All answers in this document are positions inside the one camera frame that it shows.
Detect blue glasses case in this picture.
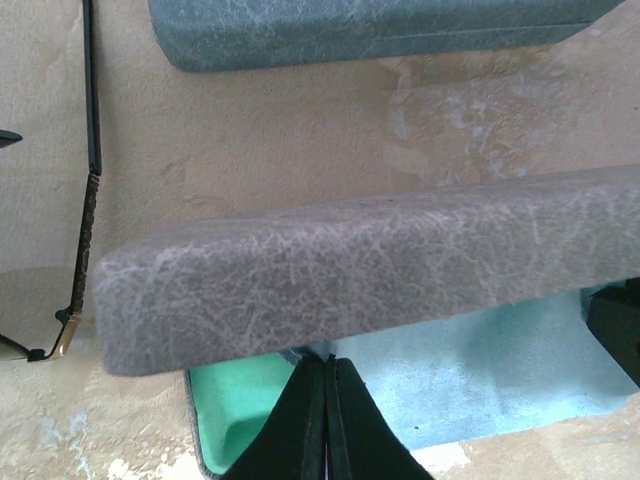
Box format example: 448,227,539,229
148,0,619,72

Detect grey glasses case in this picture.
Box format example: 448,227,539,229
93,165,639,479

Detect black sunglasses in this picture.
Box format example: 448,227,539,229
1,0,102,362

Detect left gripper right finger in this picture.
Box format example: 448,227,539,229
325,356,433,480

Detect light blue cleaning cloth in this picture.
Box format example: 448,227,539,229
279,289,640,451

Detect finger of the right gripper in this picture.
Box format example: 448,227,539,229
587,279,640,385

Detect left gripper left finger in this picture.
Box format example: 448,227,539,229
222,356,326,480

